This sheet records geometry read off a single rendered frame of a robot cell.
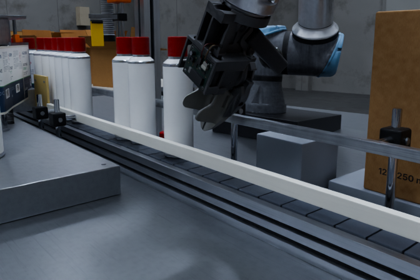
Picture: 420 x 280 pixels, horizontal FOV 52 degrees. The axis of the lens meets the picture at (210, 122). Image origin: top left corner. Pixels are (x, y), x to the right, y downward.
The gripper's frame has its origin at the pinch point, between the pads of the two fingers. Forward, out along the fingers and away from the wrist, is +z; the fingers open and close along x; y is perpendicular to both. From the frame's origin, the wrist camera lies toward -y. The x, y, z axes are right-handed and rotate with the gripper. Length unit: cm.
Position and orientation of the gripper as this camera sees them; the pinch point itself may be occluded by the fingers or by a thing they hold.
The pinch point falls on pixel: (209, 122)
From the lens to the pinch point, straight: 68.8
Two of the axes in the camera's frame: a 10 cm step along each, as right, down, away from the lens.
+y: -7.7, 1.2, -6.3
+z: -3.2, 7.8, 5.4
